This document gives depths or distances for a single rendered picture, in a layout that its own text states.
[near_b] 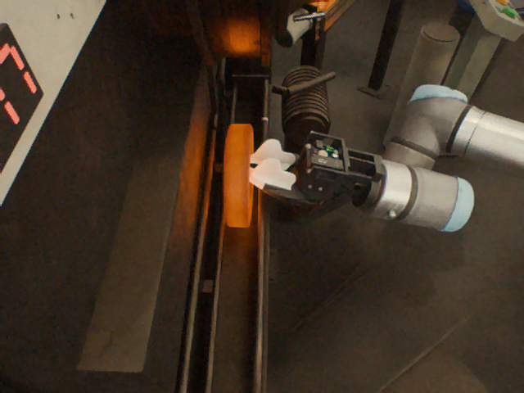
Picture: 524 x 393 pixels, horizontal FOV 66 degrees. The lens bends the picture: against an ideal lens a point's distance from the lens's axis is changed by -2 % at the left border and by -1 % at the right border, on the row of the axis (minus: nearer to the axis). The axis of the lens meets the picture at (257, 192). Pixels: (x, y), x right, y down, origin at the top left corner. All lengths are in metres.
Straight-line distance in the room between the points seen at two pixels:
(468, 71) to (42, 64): 1.47
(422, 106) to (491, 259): 0.91
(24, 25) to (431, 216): 0.57
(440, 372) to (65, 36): 0.62
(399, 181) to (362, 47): 1.74
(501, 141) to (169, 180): 0.54
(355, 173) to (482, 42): 1.02
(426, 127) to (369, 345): 0.75
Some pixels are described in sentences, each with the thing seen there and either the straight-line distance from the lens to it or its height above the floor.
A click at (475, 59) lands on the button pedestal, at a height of 0.43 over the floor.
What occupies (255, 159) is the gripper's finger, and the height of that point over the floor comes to 0.77.
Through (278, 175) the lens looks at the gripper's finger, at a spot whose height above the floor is 0.77.
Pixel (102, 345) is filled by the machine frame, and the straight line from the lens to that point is 0.39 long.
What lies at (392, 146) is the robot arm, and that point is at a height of 0.68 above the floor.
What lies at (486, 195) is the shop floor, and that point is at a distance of 1.76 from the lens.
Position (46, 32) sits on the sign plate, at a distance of 0.28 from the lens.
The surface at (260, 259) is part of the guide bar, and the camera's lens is 0.59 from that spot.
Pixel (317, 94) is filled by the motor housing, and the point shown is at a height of 0.53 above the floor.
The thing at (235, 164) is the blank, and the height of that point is 0.81.
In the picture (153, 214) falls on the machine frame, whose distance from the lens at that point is 0.44.
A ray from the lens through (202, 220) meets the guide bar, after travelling 0.57.
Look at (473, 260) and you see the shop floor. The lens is 1.56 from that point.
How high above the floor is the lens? 1.22
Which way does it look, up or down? 53 degrees down
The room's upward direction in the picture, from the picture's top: straight up
